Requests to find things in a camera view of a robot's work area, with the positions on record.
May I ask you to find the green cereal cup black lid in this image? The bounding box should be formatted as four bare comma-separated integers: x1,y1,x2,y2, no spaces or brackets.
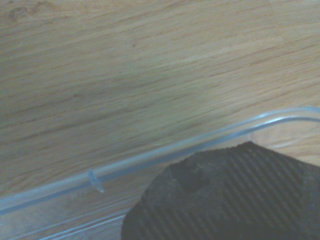
120,140,320,240

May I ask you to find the clear plastic container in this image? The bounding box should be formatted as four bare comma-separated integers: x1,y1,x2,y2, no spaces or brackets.
0,105,320,240

